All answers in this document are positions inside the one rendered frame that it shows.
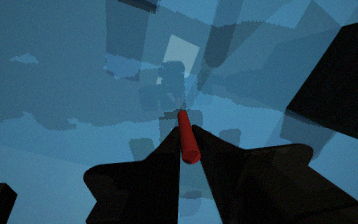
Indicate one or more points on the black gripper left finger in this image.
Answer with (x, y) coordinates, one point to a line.
(159, 172)

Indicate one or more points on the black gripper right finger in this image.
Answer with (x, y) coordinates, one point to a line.
(227, 166)

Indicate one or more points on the red peg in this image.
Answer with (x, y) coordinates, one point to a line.
(189, 149)

